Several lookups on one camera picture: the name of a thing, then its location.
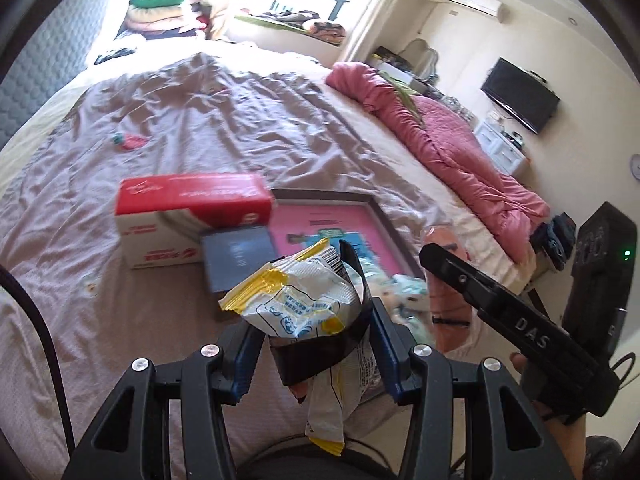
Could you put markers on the stack of folded blankets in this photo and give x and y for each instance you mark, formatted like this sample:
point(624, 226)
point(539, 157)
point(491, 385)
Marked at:
point(161, 19)

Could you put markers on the black elastic band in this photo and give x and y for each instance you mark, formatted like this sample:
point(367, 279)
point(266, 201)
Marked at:
point(298, 361)

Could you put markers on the grey quilted headboard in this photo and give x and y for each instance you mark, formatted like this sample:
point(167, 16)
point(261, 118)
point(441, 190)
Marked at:
point(70, 39)

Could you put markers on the pink book tray box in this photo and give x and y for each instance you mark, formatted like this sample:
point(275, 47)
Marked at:
point(302, 217)

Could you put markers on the red white tissue box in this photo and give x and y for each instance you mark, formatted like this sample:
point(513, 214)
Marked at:
point(160, 219)

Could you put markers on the cream plush rabbit toy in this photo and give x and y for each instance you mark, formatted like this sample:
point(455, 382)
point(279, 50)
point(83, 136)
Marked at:
point(405, 299)

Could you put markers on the black wall television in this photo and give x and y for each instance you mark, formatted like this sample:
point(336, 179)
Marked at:
point(523, 96)

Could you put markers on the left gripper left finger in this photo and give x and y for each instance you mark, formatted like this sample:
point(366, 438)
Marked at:
point(129, 436)

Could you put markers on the lilac wrinkled bed sheet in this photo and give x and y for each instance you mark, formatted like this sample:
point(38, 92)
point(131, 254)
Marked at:
point(203, 114)

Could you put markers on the person's right hand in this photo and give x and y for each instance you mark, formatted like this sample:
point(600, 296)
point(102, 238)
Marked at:
point(571, 439)

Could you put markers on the white drawer cabinet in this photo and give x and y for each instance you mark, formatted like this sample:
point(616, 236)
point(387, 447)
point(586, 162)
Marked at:
point(503, 154)

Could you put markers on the dark blue small box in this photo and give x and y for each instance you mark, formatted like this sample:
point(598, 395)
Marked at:
point(231, 256)

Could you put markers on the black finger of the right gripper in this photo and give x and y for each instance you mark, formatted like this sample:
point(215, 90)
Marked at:
point(525, 327)

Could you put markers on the clothes on window sill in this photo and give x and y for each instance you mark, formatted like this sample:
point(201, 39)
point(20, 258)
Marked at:
point(307, 22)

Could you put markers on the yellow white snack packet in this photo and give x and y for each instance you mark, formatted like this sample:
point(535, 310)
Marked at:
point(303, 296)

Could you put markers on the strawberry embroidered patch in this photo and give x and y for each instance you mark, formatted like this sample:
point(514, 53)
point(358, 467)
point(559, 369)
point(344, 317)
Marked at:
point(129, 141)

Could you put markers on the orange plush item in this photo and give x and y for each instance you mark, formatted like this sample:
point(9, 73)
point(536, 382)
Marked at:
point(451, 315)

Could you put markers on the pink quilt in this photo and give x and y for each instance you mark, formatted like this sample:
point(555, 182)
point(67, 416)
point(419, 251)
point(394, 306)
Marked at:
point(445, 145)

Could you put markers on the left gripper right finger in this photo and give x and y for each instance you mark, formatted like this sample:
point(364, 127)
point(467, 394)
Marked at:
point(504, 437)

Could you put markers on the white air conditioner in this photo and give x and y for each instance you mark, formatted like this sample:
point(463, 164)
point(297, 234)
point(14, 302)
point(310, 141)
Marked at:
point(493, 8)

